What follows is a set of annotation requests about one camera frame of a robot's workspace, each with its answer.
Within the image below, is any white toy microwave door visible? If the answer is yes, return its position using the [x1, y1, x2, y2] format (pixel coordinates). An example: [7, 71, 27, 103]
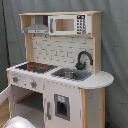
[48, 15, 86, 35]

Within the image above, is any white toy oven door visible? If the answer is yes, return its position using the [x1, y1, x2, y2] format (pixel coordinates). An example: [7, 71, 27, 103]
[0, 86, 12, 105]

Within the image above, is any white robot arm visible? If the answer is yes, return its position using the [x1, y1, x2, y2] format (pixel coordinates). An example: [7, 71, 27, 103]
[2, 116, 33, 128]

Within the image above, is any wooden toy kitchen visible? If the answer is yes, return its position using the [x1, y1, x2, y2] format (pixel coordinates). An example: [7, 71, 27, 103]
[3, 11, 114, 128]

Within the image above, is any grey toy sink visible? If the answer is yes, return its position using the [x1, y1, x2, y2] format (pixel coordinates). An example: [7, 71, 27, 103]
[52, 68, 92, 81]

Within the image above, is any black toy faucet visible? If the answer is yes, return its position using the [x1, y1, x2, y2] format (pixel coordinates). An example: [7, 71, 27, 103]
[74, 50, 94, 71]

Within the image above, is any black toy stovetop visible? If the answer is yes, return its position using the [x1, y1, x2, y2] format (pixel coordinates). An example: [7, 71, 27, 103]
[18, 62, 55, 73]

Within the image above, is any white fridge cabinet door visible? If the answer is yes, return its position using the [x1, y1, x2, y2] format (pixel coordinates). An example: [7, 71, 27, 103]
[44, 82, 82, 128]

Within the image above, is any right red stove knob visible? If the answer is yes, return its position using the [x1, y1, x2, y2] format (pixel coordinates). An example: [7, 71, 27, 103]
[31, 81, 37, 88]

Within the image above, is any red stove knob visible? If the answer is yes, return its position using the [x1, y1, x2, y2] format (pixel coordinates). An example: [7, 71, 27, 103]
[31, 81, 37, 88]
[13, 77, 18, 83]

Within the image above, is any grey ice dispenser panel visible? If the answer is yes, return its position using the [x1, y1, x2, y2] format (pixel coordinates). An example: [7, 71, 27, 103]
[54, 94, 70, 120]

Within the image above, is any grey range hood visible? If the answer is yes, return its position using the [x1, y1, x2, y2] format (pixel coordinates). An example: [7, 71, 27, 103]
[24, 15, 48, 34]

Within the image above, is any left red stove knob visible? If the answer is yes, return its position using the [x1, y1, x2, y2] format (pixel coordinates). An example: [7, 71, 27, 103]
[13, 77, 18, 83]

